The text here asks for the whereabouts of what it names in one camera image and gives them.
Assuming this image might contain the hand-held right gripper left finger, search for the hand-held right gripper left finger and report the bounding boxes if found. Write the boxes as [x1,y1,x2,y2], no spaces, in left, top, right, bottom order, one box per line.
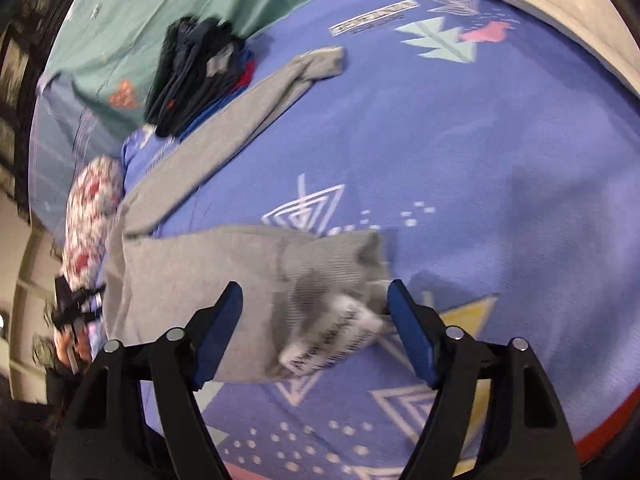
[50,281,244,480]

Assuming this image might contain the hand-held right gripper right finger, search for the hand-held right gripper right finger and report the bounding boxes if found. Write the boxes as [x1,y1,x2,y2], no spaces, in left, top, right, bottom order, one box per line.
[386,279,583,480]

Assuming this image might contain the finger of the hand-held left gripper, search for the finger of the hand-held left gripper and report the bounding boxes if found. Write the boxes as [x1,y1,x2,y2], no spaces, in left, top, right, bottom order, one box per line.
[70,284,107,323]

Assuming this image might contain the grey pants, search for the grey pants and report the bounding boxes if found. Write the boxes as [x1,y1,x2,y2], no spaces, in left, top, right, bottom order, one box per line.
[102,46,393,383]

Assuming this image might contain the folded black pants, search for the folded black pants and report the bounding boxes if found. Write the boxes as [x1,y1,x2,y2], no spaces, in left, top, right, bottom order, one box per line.
[145,45,243,138]

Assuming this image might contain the folded blue pants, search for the folded blue pants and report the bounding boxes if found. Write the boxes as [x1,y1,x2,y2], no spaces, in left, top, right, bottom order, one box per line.
[177,50,257,138]

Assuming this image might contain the red floral pillow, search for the red floral pillow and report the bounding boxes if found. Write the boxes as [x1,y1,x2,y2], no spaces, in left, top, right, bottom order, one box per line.
[60,156,126,311]

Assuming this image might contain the grey-blue line print pillow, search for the grey-blue line print pillow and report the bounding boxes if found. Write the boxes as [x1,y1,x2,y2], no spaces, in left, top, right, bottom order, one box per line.
[27,72,146,233]

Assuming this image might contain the purple printed blanket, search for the purple printed blanket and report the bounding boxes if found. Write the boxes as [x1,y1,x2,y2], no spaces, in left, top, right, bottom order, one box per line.
[120,0,640,480]

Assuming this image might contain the teal heart print bedsheet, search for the teal heart print bedsheet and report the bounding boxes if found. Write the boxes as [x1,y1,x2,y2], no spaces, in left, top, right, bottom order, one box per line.
[47,0,416,131]

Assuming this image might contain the dark slatted headboard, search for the dark slatted headboard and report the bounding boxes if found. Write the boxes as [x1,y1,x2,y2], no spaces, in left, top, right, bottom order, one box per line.
[0,0,101,211]

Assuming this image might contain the cream textured pillow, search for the cream textured pillow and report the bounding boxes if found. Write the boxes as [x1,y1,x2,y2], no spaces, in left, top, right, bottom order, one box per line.
[412,0,640,88]

